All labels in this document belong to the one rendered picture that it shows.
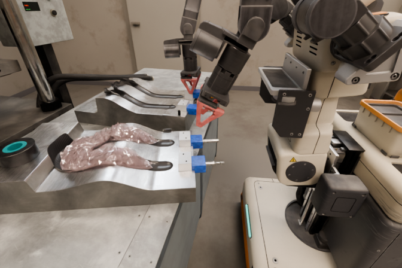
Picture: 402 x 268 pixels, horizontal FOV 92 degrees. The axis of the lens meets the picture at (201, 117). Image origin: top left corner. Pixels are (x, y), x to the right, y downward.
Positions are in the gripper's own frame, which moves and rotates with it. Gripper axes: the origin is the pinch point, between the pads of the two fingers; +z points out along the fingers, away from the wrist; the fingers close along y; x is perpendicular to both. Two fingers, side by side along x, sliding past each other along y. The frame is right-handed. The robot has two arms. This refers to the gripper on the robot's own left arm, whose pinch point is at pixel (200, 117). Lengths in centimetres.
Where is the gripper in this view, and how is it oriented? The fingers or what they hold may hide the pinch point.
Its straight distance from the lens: 51.8
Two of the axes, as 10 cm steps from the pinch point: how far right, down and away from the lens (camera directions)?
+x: 9.0, 4.2, 1.4
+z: -4.3, 7.7, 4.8
